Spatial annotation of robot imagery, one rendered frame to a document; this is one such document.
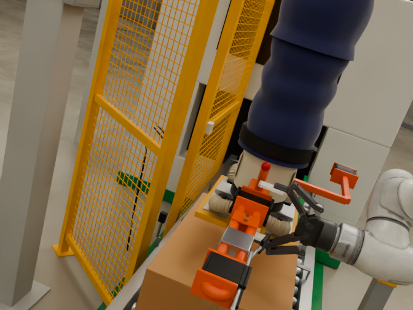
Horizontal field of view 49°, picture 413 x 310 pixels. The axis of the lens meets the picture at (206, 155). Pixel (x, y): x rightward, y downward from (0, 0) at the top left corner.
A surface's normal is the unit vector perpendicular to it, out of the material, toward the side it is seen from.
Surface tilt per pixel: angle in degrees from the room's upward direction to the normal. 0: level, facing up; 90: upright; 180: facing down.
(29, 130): 90
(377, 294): 90
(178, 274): 0
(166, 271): 0
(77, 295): 0
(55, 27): 90
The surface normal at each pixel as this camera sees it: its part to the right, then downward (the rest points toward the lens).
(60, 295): 0.28, -0.90
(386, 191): -0.74, -0.57
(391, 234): 0.04, -0.58
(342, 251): -0.25, 0.26
